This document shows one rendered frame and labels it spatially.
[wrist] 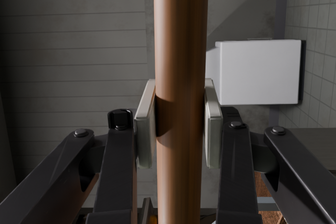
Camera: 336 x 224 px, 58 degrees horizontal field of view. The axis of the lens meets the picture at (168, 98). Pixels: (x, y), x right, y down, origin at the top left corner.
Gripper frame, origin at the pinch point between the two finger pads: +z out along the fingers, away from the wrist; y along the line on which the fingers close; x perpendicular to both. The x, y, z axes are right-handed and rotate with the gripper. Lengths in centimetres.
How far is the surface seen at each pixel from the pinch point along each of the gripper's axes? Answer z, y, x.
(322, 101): 228, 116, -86
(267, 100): 264, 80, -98
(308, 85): 260, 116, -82
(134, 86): 337, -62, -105
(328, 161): 126, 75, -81
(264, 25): 342, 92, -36
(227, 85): 266, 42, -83
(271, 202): 85, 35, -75
